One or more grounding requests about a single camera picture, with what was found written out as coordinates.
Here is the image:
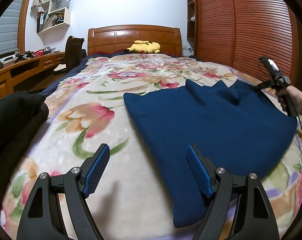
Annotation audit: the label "white wall shelf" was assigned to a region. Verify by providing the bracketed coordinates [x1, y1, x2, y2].
[31, 0, 74, 33]

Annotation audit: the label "leaning books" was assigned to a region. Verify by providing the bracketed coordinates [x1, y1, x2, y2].
[45, 14, 65, 30]

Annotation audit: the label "dark wooden chair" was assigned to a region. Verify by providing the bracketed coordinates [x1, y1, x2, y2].
[53, 36, 88, 75]

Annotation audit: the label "row of binders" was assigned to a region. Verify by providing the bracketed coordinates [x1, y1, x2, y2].
[37, 11, 48, 33]

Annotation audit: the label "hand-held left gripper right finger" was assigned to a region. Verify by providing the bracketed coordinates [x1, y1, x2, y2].
[186, 144, 279, 240]

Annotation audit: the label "person's right hand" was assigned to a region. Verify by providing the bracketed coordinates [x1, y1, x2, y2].
[275, 85, 302, 117]

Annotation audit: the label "dark blue suit jacket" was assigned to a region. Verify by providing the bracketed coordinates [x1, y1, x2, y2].
[123, 79, 298, 228]

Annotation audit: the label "grey window blind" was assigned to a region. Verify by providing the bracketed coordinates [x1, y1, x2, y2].
[0, 0, 25, 59]

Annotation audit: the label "floral blanket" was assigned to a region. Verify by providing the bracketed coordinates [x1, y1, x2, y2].
[0, 52, 302, 240]

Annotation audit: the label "wooden bed headboard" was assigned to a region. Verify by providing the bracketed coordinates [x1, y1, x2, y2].
[87, 25, 183, 56]

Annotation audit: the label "black device on desk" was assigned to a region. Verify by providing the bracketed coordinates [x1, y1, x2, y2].
[14, 51, 36, 61]

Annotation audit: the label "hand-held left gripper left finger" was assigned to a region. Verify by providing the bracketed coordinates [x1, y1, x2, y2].
[16, 144, 111, 240]

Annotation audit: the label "wooden desk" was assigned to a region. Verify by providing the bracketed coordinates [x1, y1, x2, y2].
[0, 51, 66, 105]

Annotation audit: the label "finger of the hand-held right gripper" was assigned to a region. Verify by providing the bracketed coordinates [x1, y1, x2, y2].
[255, 79, 277, 91]

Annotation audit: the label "black cloth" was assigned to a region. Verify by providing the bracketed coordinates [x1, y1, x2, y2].
[0, 91, 50, 155]

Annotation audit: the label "pale paper shopping bag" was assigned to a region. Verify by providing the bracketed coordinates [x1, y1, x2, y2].
[50, 0, 70, 13]

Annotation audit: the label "wooden slatted wardrobe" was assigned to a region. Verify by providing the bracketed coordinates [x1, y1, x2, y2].
[187, 0, 302, 93]

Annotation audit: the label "yellow plush toy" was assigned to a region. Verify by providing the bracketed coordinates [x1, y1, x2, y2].
[123, 40, 161, 54]

